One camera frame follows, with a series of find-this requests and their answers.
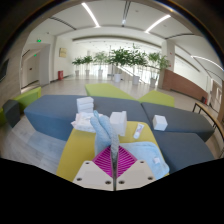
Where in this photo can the green exit sign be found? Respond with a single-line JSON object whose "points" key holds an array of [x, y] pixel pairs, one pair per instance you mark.
{"points": [[39, 40]]}

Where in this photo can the light blue knitted towel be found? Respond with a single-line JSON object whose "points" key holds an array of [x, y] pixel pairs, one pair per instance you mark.
{"points": [[101, 130]]}

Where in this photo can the framed yellow wall picture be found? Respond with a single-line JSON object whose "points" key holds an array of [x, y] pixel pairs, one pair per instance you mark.
{"points": [[63, 52]]}

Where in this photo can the dark grey cube ottoman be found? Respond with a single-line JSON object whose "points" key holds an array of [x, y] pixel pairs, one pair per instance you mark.
{"points": [[11, 113]]}

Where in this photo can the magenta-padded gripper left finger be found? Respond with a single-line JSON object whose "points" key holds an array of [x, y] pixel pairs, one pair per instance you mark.
{"points": [[90, 175]]}

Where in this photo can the small white cube box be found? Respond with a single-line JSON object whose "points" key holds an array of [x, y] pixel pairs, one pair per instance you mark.
{"points": [[160, 122]]}

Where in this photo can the angled blue-grey upholstered bench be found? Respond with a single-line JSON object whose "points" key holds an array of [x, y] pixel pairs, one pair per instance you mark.
{"points": [[183, 120]]}

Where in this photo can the long blue-grey upholstered bench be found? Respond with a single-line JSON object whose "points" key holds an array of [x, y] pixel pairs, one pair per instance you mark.
{"points": [[53, 113]]}

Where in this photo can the wide blue-grey upholstered bench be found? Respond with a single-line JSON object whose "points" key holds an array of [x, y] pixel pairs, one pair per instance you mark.
{"points": [[183, 150]]}

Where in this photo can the wooden table with black frame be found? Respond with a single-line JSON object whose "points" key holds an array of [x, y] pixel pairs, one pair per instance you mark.
{"points": [[208, 111]]}

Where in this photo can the row of potted plants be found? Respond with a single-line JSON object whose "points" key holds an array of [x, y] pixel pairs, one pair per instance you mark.
{"points": [[123, 58]]}

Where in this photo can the long green upholstered bench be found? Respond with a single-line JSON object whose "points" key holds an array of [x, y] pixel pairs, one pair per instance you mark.
{"points": [[28, 98]]}

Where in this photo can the dark wall panel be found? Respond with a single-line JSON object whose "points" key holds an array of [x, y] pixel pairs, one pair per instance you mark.
{"points": [[4, 70]]}

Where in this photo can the white tube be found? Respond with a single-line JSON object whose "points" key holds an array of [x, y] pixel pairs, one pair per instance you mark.
{"points": [[138, 131]]}

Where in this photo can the large white box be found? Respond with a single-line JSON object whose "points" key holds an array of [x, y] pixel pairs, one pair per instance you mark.
{"points": [[118, 123]]}

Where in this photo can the white plastic-wrapped packet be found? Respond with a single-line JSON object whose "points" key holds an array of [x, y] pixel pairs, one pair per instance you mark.
{"points": [[81, 122]]}

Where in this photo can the red bin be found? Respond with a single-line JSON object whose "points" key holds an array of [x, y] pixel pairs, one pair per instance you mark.
{"points": [[60, 75]]}

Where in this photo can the stack of white tissue packs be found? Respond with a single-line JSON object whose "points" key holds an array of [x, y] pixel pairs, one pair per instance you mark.
{"points": [[85, 105]]}

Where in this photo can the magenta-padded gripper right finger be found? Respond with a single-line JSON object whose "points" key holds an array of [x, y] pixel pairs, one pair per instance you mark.
{"points": [[138, 175]]}

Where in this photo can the brown wooden counter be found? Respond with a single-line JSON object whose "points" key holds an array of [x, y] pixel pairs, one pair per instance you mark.
{"points": [[183, 83]]}

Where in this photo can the ceiling strip lights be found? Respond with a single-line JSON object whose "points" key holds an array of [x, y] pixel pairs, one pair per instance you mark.
{"points": [[90, 15]]}

